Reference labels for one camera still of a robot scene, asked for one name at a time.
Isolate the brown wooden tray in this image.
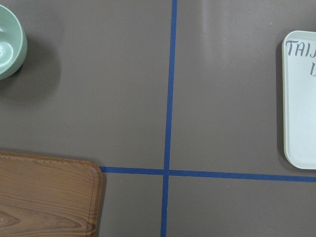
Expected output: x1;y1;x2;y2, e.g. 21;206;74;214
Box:
0;152;103;237

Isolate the cream bear tray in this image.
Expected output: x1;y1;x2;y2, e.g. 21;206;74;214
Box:
282;31;316;170

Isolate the light green bowl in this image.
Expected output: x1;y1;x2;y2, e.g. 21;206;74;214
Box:
0;5;28;80

